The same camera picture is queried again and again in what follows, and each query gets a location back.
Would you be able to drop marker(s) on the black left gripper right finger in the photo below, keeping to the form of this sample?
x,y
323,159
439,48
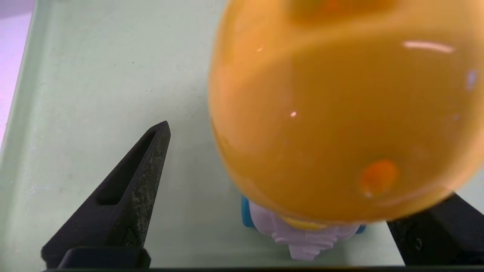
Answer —
x,y
446,234

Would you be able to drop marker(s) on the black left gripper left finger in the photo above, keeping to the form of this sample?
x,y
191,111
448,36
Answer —
x,y
128,211

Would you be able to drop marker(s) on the yellow duck toy car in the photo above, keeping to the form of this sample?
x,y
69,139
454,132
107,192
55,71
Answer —
x,y
321,113

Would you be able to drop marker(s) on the light green plastic tray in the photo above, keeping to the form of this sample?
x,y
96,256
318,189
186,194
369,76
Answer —
x,y
94,75

